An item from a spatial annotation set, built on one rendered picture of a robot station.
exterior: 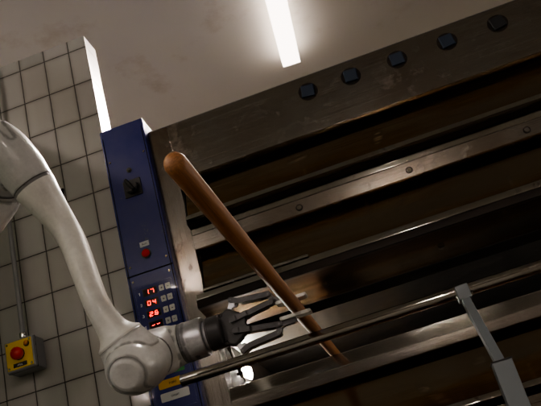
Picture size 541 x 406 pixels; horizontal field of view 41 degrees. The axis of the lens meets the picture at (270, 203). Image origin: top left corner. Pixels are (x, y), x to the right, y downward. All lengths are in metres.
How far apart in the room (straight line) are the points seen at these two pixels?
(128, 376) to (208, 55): 3.59
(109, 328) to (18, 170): 0.43
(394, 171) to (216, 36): 2.62
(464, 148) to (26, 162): 1.30
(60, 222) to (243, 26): 3.17
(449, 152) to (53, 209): 1.22
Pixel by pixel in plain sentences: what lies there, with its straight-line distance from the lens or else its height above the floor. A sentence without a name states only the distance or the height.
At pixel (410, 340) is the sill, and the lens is 2.15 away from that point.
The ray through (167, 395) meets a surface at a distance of 2.25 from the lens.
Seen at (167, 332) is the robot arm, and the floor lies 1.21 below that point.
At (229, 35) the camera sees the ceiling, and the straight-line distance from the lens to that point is 4.75.
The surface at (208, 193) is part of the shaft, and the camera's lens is 0.97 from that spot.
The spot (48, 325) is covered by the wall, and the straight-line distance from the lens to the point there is 2.49.
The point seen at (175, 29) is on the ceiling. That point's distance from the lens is 4.60.
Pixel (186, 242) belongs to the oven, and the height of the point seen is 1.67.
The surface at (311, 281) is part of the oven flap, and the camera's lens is 2.13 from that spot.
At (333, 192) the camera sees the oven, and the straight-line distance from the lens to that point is 2.30.
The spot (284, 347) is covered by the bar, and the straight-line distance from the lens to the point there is 1.81.
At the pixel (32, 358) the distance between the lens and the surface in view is 2.41.
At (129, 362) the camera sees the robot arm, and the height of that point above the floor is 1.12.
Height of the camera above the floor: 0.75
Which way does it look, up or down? 24 degrees up
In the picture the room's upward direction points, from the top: 16 degrees counter-clockwise
